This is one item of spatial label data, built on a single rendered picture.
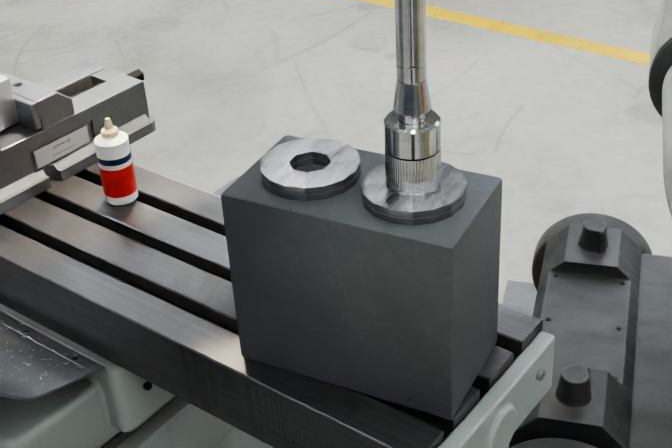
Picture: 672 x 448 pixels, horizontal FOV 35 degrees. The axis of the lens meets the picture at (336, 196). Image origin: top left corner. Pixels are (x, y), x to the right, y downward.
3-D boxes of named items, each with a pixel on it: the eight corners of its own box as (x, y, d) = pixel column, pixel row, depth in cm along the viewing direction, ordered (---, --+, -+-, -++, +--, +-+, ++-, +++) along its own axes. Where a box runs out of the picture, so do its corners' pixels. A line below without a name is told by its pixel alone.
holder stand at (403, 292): (299, 288, 112) (284, 120, 101) (498, 341, 103) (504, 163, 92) (240, 357, 103) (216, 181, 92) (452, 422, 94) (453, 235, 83)
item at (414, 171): (443, 196, 88) (443, 141, 85) (386, 199, 88) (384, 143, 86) (438, 168, 92) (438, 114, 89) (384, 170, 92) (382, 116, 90)
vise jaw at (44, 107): (15, 90, 141) (9, 63, 138) (75, 114, 134) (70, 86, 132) (-23, 108, 137) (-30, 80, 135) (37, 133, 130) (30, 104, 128)
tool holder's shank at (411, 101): (433, 126, 86) (432, -6, 80) (393, 128, 86) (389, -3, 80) (430, 108, 88) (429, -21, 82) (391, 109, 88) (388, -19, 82)
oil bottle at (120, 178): (122, 185, 132) (107, 106, 126) (145, 194, 130) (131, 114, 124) (98, 200, 129) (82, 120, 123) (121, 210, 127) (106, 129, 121)
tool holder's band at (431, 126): (443, 141, 85) (443, 130, 85) (384, 143, 86) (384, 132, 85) (438, 114, 89) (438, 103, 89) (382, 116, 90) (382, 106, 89)
